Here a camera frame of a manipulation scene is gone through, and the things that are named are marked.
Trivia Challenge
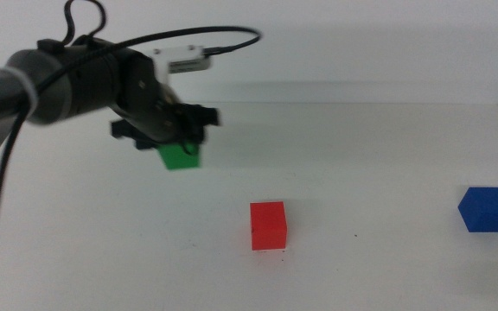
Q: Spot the short looped black cable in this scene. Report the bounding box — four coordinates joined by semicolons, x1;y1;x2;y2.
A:
61;0;107;46

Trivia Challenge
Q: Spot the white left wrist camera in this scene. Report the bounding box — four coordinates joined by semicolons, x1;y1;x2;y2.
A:
152;44;212;75

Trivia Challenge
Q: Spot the green cube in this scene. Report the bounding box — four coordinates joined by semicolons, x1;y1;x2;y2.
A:
156;142;203;171

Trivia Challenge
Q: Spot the red cube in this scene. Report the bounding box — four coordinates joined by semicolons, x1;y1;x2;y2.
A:
249;200;288;251

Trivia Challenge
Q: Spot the blue cube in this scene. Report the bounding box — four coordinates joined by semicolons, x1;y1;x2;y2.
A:
457;186;498;233

